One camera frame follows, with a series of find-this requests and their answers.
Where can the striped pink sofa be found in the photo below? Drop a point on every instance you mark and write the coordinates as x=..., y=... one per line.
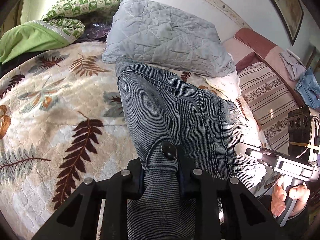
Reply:
x=265, y=84

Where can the grey denim pants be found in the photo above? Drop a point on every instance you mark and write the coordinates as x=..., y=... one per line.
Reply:
x=168, y=119

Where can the dark purple cloth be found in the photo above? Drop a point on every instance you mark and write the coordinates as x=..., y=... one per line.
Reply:
x=95, y=32

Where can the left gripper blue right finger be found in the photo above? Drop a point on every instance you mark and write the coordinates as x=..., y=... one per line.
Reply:
x=188, y=175

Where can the blue denim garment on sofa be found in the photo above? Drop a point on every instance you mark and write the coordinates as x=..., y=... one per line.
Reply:
x=308, y=88

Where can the green patterned quilt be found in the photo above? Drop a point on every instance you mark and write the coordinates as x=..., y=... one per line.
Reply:
x=58, y=28

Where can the grey quilted pillow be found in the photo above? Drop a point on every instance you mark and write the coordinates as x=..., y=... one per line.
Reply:
x=152, y=32

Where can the brown framed wall picture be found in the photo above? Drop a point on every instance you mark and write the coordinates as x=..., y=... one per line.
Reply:
x=291, y=14

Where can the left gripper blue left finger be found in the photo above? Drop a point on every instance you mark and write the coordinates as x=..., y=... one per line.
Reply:
x=135, y=184

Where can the white floral pillow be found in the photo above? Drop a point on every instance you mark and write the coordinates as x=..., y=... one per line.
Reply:
x=226, y=87

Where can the leaf patterned bed blanket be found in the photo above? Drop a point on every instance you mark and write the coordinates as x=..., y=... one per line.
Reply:
x=62, y=121

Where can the grey cloth on sofa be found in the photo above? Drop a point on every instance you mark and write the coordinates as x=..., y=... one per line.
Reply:
x=293, y=64

